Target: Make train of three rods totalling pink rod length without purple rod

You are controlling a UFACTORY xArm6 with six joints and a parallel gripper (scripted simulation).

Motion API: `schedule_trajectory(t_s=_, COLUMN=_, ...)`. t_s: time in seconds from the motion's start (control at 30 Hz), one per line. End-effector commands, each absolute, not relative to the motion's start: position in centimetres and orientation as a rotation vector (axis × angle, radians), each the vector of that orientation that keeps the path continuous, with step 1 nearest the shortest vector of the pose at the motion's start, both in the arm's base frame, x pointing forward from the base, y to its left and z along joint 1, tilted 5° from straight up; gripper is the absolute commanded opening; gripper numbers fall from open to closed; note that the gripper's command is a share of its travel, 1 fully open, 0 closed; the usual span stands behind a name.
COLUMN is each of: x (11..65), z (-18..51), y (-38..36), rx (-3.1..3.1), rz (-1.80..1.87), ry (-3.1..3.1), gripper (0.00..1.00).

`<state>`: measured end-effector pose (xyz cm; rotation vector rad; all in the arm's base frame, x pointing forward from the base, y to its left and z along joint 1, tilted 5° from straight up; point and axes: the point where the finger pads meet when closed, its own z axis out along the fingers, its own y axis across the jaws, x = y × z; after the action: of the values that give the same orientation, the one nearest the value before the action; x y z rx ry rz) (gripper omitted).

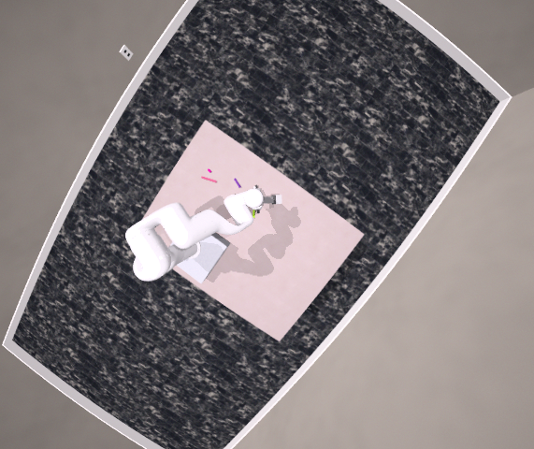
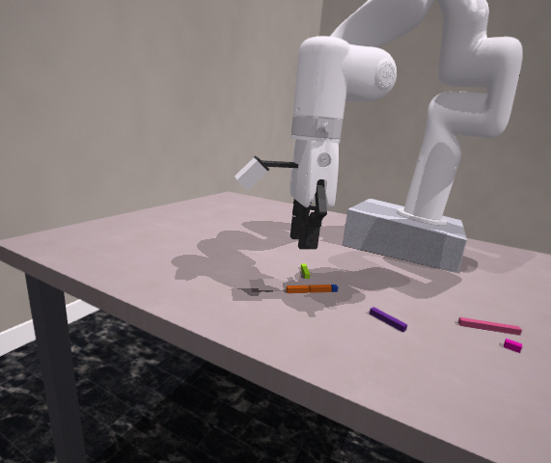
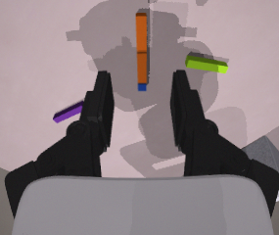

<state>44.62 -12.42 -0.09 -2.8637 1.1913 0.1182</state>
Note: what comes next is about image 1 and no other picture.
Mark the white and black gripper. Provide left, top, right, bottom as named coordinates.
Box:
left=252, top=185, right=262, bottom=213

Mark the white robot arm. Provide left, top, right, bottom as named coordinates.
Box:
left=125, top=187, right=282, bottom=282

